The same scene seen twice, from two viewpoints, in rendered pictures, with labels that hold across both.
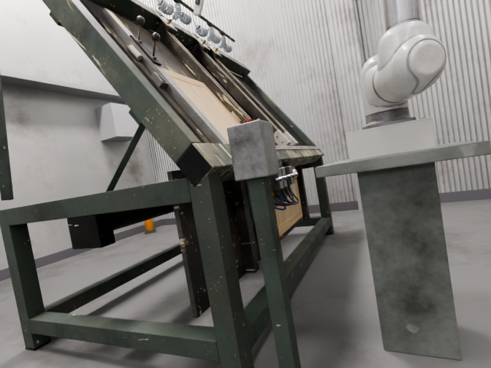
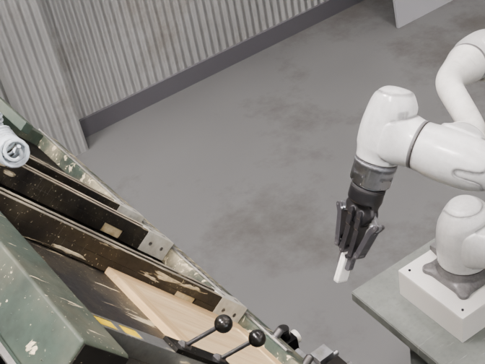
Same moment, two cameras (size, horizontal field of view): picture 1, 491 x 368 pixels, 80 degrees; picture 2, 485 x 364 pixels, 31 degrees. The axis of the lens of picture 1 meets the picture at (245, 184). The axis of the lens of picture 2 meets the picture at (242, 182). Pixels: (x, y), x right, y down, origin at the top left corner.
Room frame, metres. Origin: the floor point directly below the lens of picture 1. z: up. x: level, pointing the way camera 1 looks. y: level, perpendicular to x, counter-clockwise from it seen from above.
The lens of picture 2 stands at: (0.59, 1.28, 2.81)
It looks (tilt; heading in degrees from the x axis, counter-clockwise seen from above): 38 degrees down; 305
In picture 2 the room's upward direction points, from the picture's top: 12 degrees counter-clockwise
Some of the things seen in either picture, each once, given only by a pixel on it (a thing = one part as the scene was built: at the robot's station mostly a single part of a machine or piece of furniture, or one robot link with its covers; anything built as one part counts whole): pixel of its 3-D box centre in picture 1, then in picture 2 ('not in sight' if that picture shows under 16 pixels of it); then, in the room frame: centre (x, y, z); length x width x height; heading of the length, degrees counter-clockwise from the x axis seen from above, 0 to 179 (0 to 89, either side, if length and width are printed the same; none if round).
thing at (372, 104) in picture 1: (383, 84); (466, 231); (1.14, -0.59, 1.02); 0.18 x 0.16 x 0.22; 176
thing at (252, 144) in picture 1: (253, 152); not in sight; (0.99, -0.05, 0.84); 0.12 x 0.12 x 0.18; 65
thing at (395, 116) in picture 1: (387, 120); (457, 261); (1.17, -0.60, 0.88); 0.22 x 0.18 x 0.06; 153
